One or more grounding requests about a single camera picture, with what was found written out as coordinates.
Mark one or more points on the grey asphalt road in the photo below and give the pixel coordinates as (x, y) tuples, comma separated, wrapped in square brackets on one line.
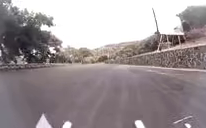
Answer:
[(101, 96)]

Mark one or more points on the pole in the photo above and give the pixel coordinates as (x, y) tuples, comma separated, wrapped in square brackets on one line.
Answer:
[(156, 21)]

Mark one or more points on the shelter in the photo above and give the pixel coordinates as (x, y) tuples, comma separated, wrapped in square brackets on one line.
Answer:
[(171, 38)]

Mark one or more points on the bushy hillside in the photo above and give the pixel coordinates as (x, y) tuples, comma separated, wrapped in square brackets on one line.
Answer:
[(107, 51)]

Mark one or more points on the robot's own part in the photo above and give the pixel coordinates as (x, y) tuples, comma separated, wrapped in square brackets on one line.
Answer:
[(139, 124), (66, 124)]

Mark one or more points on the group of trees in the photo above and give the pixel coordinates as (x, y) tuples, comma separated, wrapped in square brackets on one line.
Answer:
[(197, 15), (17, 36)]

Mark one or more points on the stone wall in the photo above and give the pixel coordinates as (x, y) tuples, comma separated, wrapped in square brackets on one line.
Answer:
[(177, 57)]

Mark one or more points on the low roadside wall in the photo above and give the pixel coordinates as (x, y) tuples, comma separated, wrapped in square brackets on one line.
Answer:
[(17, 66)]

